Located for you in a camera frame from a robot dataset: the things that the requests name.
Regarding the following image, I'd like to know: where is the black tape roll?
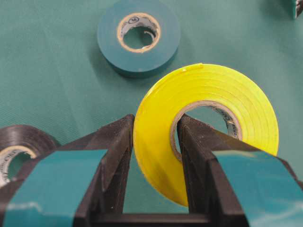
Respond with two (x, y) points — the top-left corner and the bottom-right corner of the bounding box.
(0, 124), (60, 189)

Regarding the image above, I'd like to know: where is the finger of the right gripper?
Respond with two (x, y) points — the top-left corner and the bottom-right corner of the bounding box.
(293, 0), (303, 19)

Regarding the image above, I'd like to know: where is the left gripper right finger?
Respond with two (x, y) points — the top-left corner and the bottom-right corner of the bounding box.
(177, 115), (303, 227)

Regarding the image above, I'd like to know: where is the green tape roll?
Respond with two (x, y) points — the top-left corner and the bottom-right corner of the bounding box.
(97, 0), (181, 78)

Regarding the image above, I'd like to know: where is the yellow tape roll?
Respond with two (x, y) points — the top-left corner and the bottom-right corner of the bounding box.
(133, 63), (279, 206)

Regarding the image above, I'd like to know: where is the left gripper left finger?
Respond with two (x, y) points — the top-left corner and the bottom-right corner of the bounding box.
(0, 114), (134, 227)

